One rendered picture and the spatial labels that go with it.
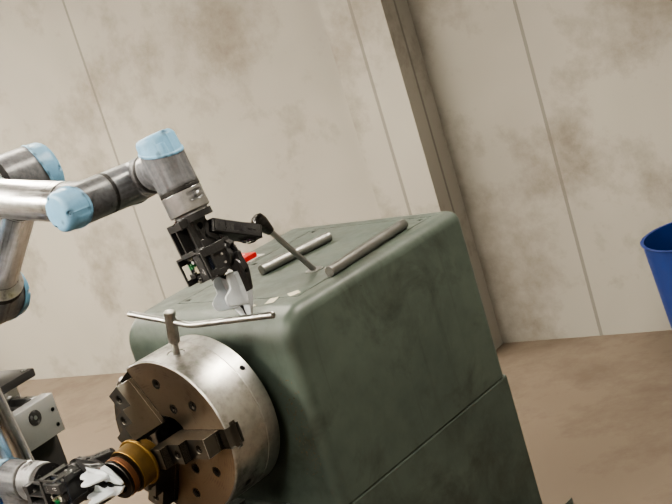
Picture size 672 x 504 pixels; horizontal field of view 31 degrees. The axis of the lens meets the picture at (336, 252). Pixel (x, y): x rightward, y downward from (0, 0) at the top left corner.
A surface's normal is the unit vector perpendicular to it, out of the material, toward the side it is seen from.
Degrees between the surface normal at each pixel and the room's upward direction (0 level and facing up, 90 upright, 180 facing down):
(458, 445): 90
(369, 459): 90
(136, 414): 58
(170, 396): 90
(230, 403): 68
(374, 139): 90
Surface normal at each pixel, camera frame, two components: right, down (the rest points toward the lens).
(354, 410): 0.74, -0.07
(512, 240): -0.51, 0.34
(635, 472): -0.29, -0.93
